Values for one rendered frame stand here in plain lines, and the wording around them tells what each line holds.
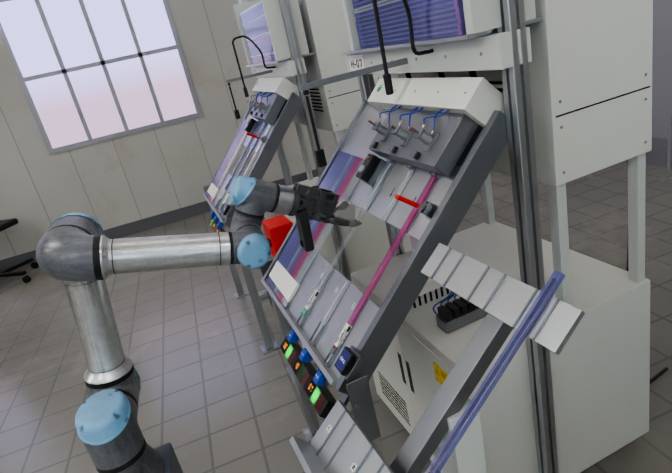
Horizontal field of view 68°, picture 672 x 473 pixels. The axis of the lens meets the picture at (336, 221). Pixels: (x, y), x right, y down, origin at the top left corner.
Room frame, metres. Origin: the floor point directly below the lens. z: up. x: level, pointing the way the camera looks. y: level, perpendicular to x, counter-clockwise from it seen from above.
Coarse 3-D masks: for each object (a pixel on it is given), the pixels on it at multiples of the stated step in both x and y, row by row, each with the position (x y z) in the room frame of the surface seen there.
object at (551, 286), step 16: (560, 272) 0.64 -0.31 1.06; (544, 288) 0.64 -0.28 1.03; (544, 304) 0.63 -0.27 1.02; (528, 320) 0.62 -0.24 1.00; (512, 336) 0.62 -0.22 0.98; (512, 352) 0.61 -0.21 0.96; (496, 368) 0.60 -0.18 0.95; (480, 400) 0.58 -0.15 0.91; (464, 416) 0.58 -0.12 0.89; (464, 432) 0.57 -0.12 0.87; (448, 448) 0.56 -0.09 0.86; (432, 464) 0.56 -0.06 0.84
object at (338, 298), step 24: (312, 264) 1.37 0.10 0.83; (312, 288) 1.29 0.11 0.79; (336, 288) 1.19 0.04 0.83; (312, 312) 1.21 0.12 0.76; (336, 312) 1.12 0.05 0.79; (360, 312) 1.04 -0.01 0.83; (312, 336) 1.13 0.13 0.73; (336, 336) 1.06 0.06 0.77; (360, 336) 0.99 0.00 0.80; (336, 360) 1.00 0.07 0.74
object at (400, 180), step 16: (368, 112) 1.67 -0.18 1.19; (368, 128) 1.60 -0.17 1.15; (352, 144) 1.63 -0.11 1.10; (368, 144) 1.53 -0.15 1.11; (464, 160) 1.08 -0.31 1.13; (400, 176) 1.27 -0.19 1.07; (416, 176) 1.20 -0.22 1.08; (368, 192) 1.36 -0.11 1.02; (384, 192) 1.28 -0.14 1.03; (400, 192) 1.22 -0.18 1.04; (416, 192) 1.16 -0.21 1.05; (432, 192) 1.11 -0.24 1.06; (368, 208) 1.30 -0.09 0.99; (384, 208) 1.24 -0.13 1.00; (400, 208) 1.18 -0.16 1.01; (400, 224) 1.13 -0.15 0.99; (416, 224) 1.08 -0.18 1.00
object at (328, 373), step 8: (264, 280) 1.54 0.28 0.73; (272, 296) 1.42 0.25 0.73; (280, 304) 1.34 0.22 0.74; (288, 312) 1.30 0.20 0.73; (288, 320) 1.25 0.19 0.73; (296, 328) 1.19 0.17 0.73; (304, 336) 1.15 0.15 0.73; (304, 344) 1.11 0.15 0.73; (312, 352) 1.06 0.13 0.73; (320, 360) 1.03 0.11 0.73; (320, 368) 1.00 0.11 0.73; (328, 368) 1.00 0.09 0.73; (328, 376) 0.96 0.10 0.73
